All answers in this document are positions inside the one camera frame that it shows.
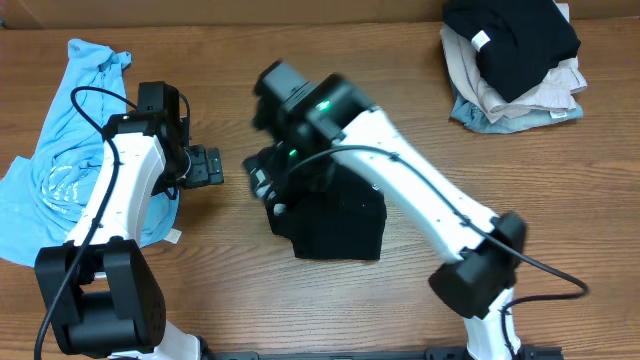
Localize black polo shirt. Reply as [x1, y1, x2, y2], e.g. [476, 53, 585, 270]
[265, 155, 387, 261]

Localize light blue t-shirt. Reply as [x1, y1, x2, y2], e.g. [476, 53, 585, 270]
[1, 39, 178, 266]

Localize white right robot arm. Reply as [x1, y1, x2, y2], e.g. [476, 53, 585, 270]
[243, 61, 527, 359]

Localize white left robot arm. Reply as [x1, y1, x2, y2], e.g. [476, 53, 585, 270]
[34, 81, 224, 360]

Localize grey-blue folded garment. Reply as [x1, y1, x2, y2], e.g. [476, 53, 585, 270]
[451, 85, 584, 134]

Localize black folded garment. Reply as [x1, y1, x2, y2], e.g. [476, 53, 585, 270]
[443, 0, 581, 102]

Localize beige folded garment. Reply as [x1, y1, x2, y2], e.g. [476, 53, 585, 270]
[440, 1, 587, 122]

